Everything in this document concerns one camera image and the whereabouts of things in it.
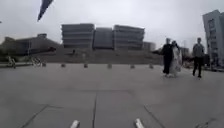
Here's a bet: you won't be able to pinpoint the row of low bollards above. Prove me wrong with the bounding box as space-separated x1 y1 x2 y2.
41 62 155 70

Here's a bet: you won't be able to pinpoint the wide stone steps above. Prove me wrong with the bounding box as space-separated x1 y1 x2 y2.
31 49 165 65

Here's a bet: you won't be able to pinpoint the grey paved plaza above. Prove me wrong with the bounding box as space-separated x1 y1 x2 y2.
0 62 224 128

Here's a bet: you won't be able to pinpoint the wide grey block building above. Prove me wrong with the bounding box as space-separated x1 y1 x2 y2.
60 22 146 51

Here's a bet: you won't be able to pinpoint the small grey building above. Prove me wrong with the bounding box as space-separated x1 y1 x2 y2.
143 41 157 52

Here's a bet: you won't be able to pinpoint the person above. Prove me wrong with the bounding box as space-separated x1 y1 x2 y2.
191 36 205 79
160 37 174 77
169 40 183 78

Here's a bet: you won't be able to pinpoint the robot's own part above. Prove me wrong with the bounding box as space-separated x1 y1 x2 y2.
134 118 145 128
69 119 81 128

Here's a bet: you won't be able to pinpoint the low dark building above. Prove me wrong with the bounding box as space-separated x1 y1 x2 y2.
0 32 63 57

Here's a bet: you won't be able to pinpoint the row of parked bicycles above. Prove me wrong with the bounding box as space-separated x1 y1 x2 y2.
5 55 44 69

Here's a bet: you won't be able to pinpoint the tall pale grey building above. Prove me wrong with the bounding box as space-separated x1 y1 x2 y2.
202 8 224 69

